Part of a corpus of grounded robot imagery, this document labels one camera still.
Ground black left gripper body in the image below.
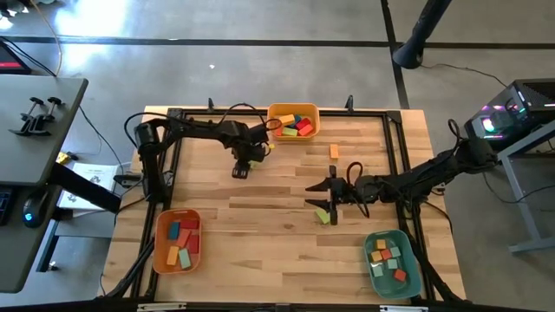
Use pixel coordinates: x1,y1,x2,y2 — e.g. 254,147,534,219
232,126,270,179

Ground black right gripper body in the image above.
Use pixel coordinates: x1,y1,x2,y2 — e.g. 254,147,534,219
328,166,382,226

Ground yellow plastic bin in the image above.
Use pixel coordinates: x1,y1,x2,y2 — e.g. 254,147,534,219
266,102,322,142

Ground teal plastic bin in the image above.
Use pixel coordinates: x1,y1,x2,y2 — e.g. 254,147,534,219
362,228,423,301

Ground orange plastic bin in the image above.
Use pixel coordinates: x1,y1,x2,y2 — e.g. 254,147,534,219
152,208,203,276

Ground white paper booklet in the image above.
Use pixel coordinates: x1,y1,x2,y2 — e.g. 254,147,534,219
55,162,121,218

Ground black floor pole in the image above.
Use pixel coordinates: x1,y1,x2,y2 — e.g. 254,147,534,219
392,0,452,70

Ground black diagonal bar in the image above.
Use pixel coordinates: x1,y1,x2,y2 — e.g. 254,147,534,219
49,162,122,214

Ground grey metal stand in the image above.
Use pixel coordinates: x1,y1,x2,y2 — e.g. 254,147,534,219
480,123,555,254

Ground grey side desk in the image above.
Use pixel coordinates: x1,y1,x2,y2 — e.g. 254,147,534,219
0,74,89,295

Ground computer tower with coloured lights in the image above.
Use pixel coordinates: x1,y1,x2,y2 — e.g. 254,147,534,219
463,77,555,151

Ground black computer mouse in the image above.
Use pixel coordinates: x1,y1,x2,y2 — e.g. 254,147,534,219
22,190,49,230

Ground black keyboard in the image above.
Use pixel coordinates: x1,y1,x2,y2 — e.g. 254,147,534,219
0,188,13,226

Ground dark laptop with red strip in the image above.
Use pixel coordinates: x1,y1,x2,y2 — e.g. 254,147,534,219
0,41,32,75

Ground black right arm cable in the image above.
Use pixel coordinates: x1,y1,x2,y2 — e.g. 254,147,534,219
344,160,370,219

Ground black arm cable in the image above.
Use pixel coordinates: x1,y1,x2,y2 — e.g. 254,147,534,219
123,101,283,140
344,160,370,219

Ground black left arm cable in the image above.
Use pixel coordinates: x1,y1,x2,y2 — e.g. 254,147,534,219
123,101,283,140

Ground black aluminium table frame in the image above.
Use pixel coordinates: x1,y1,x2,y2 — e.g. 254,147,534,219
97,106,467,304

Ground black floor cable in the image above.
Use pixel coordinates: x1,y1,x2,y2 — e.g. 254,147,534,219
77,106,126,165
480,169,555,205
0,36,57,78
420,62,508,88

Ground yellow cable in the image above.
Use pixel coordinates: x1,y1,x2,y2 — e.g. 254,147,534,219
28,0,62,77

